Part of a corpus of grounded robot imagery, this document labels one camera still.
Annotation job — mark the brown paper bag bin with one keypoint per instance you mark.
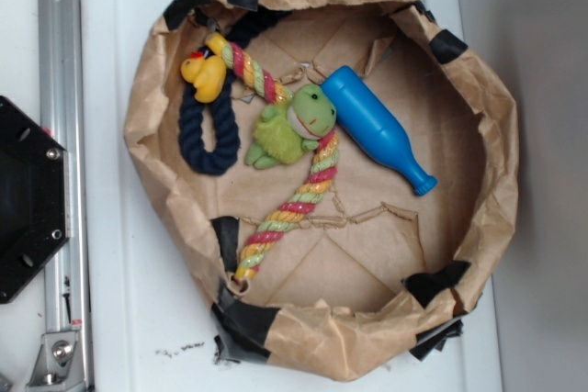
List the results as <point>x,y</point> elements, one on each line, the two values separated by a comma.
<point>374,270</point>

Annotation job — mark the blue plastic bottle toy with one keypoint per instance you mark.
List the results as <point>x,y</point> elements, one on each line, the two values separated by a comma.
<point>372,126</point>

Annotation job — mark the metal corner bracket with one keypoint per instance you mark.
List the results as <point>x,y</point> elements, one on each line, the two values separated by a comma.
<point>59,365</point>

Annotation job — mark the navy blue rope toy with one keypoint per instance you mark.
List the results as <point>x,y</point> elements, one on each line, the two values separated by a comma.
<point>191,113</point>

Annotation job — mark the aluminium extrusion rail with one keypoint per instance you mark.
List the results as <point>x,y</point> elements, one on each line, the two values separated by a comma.
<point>67,294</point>

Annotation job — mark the green plush frog toy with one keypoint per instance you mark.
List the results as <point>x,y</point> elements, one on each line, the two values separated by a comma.
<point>284,133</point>

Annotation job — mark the yellow rubber duck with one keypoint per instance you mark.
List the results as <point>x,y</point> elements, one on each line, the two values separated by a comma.
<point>206,74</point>

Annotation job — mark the multicolour braided rope toy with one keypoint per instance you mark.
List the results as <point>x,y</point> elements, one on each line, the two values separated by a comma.
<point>305,199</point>

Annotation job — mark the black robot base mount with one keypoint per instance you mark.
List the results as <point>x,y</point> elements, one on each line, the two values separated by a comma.
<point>33,203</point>

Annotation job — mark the white plastic tray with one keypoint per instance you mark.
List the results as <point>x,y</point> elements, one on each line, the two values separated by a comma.
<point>152,331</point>

